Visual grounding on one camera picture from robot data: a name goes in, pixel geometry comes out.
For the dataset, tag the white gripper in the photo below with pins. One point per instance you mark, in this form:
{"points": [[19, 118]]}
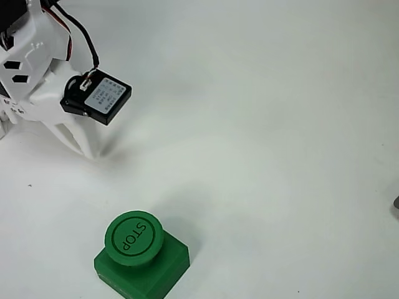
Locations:
{"points": [[47, 97]]}

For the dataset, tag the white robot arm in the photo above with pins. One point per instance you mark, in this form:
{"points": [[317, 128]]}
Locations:
{"points": [[37, 31]]}

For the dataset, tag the green round stop button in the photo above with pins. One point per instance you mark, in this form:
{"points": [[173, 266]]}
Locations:
{"points": [[134, 238]]}

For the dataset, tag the green square button base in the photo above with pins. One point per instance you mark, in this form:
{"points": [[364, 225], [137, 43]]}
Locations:
{"points": [[173, 264]]}

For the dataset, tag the grey object at edge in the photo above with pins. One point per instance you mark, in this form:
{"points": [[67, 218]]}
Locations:
{"points": [[396, 206]]}

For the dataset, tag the black camera box with label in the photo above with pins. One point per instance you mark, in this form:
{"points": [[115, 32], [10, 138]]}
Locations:
{"points": [[103, 99]]}

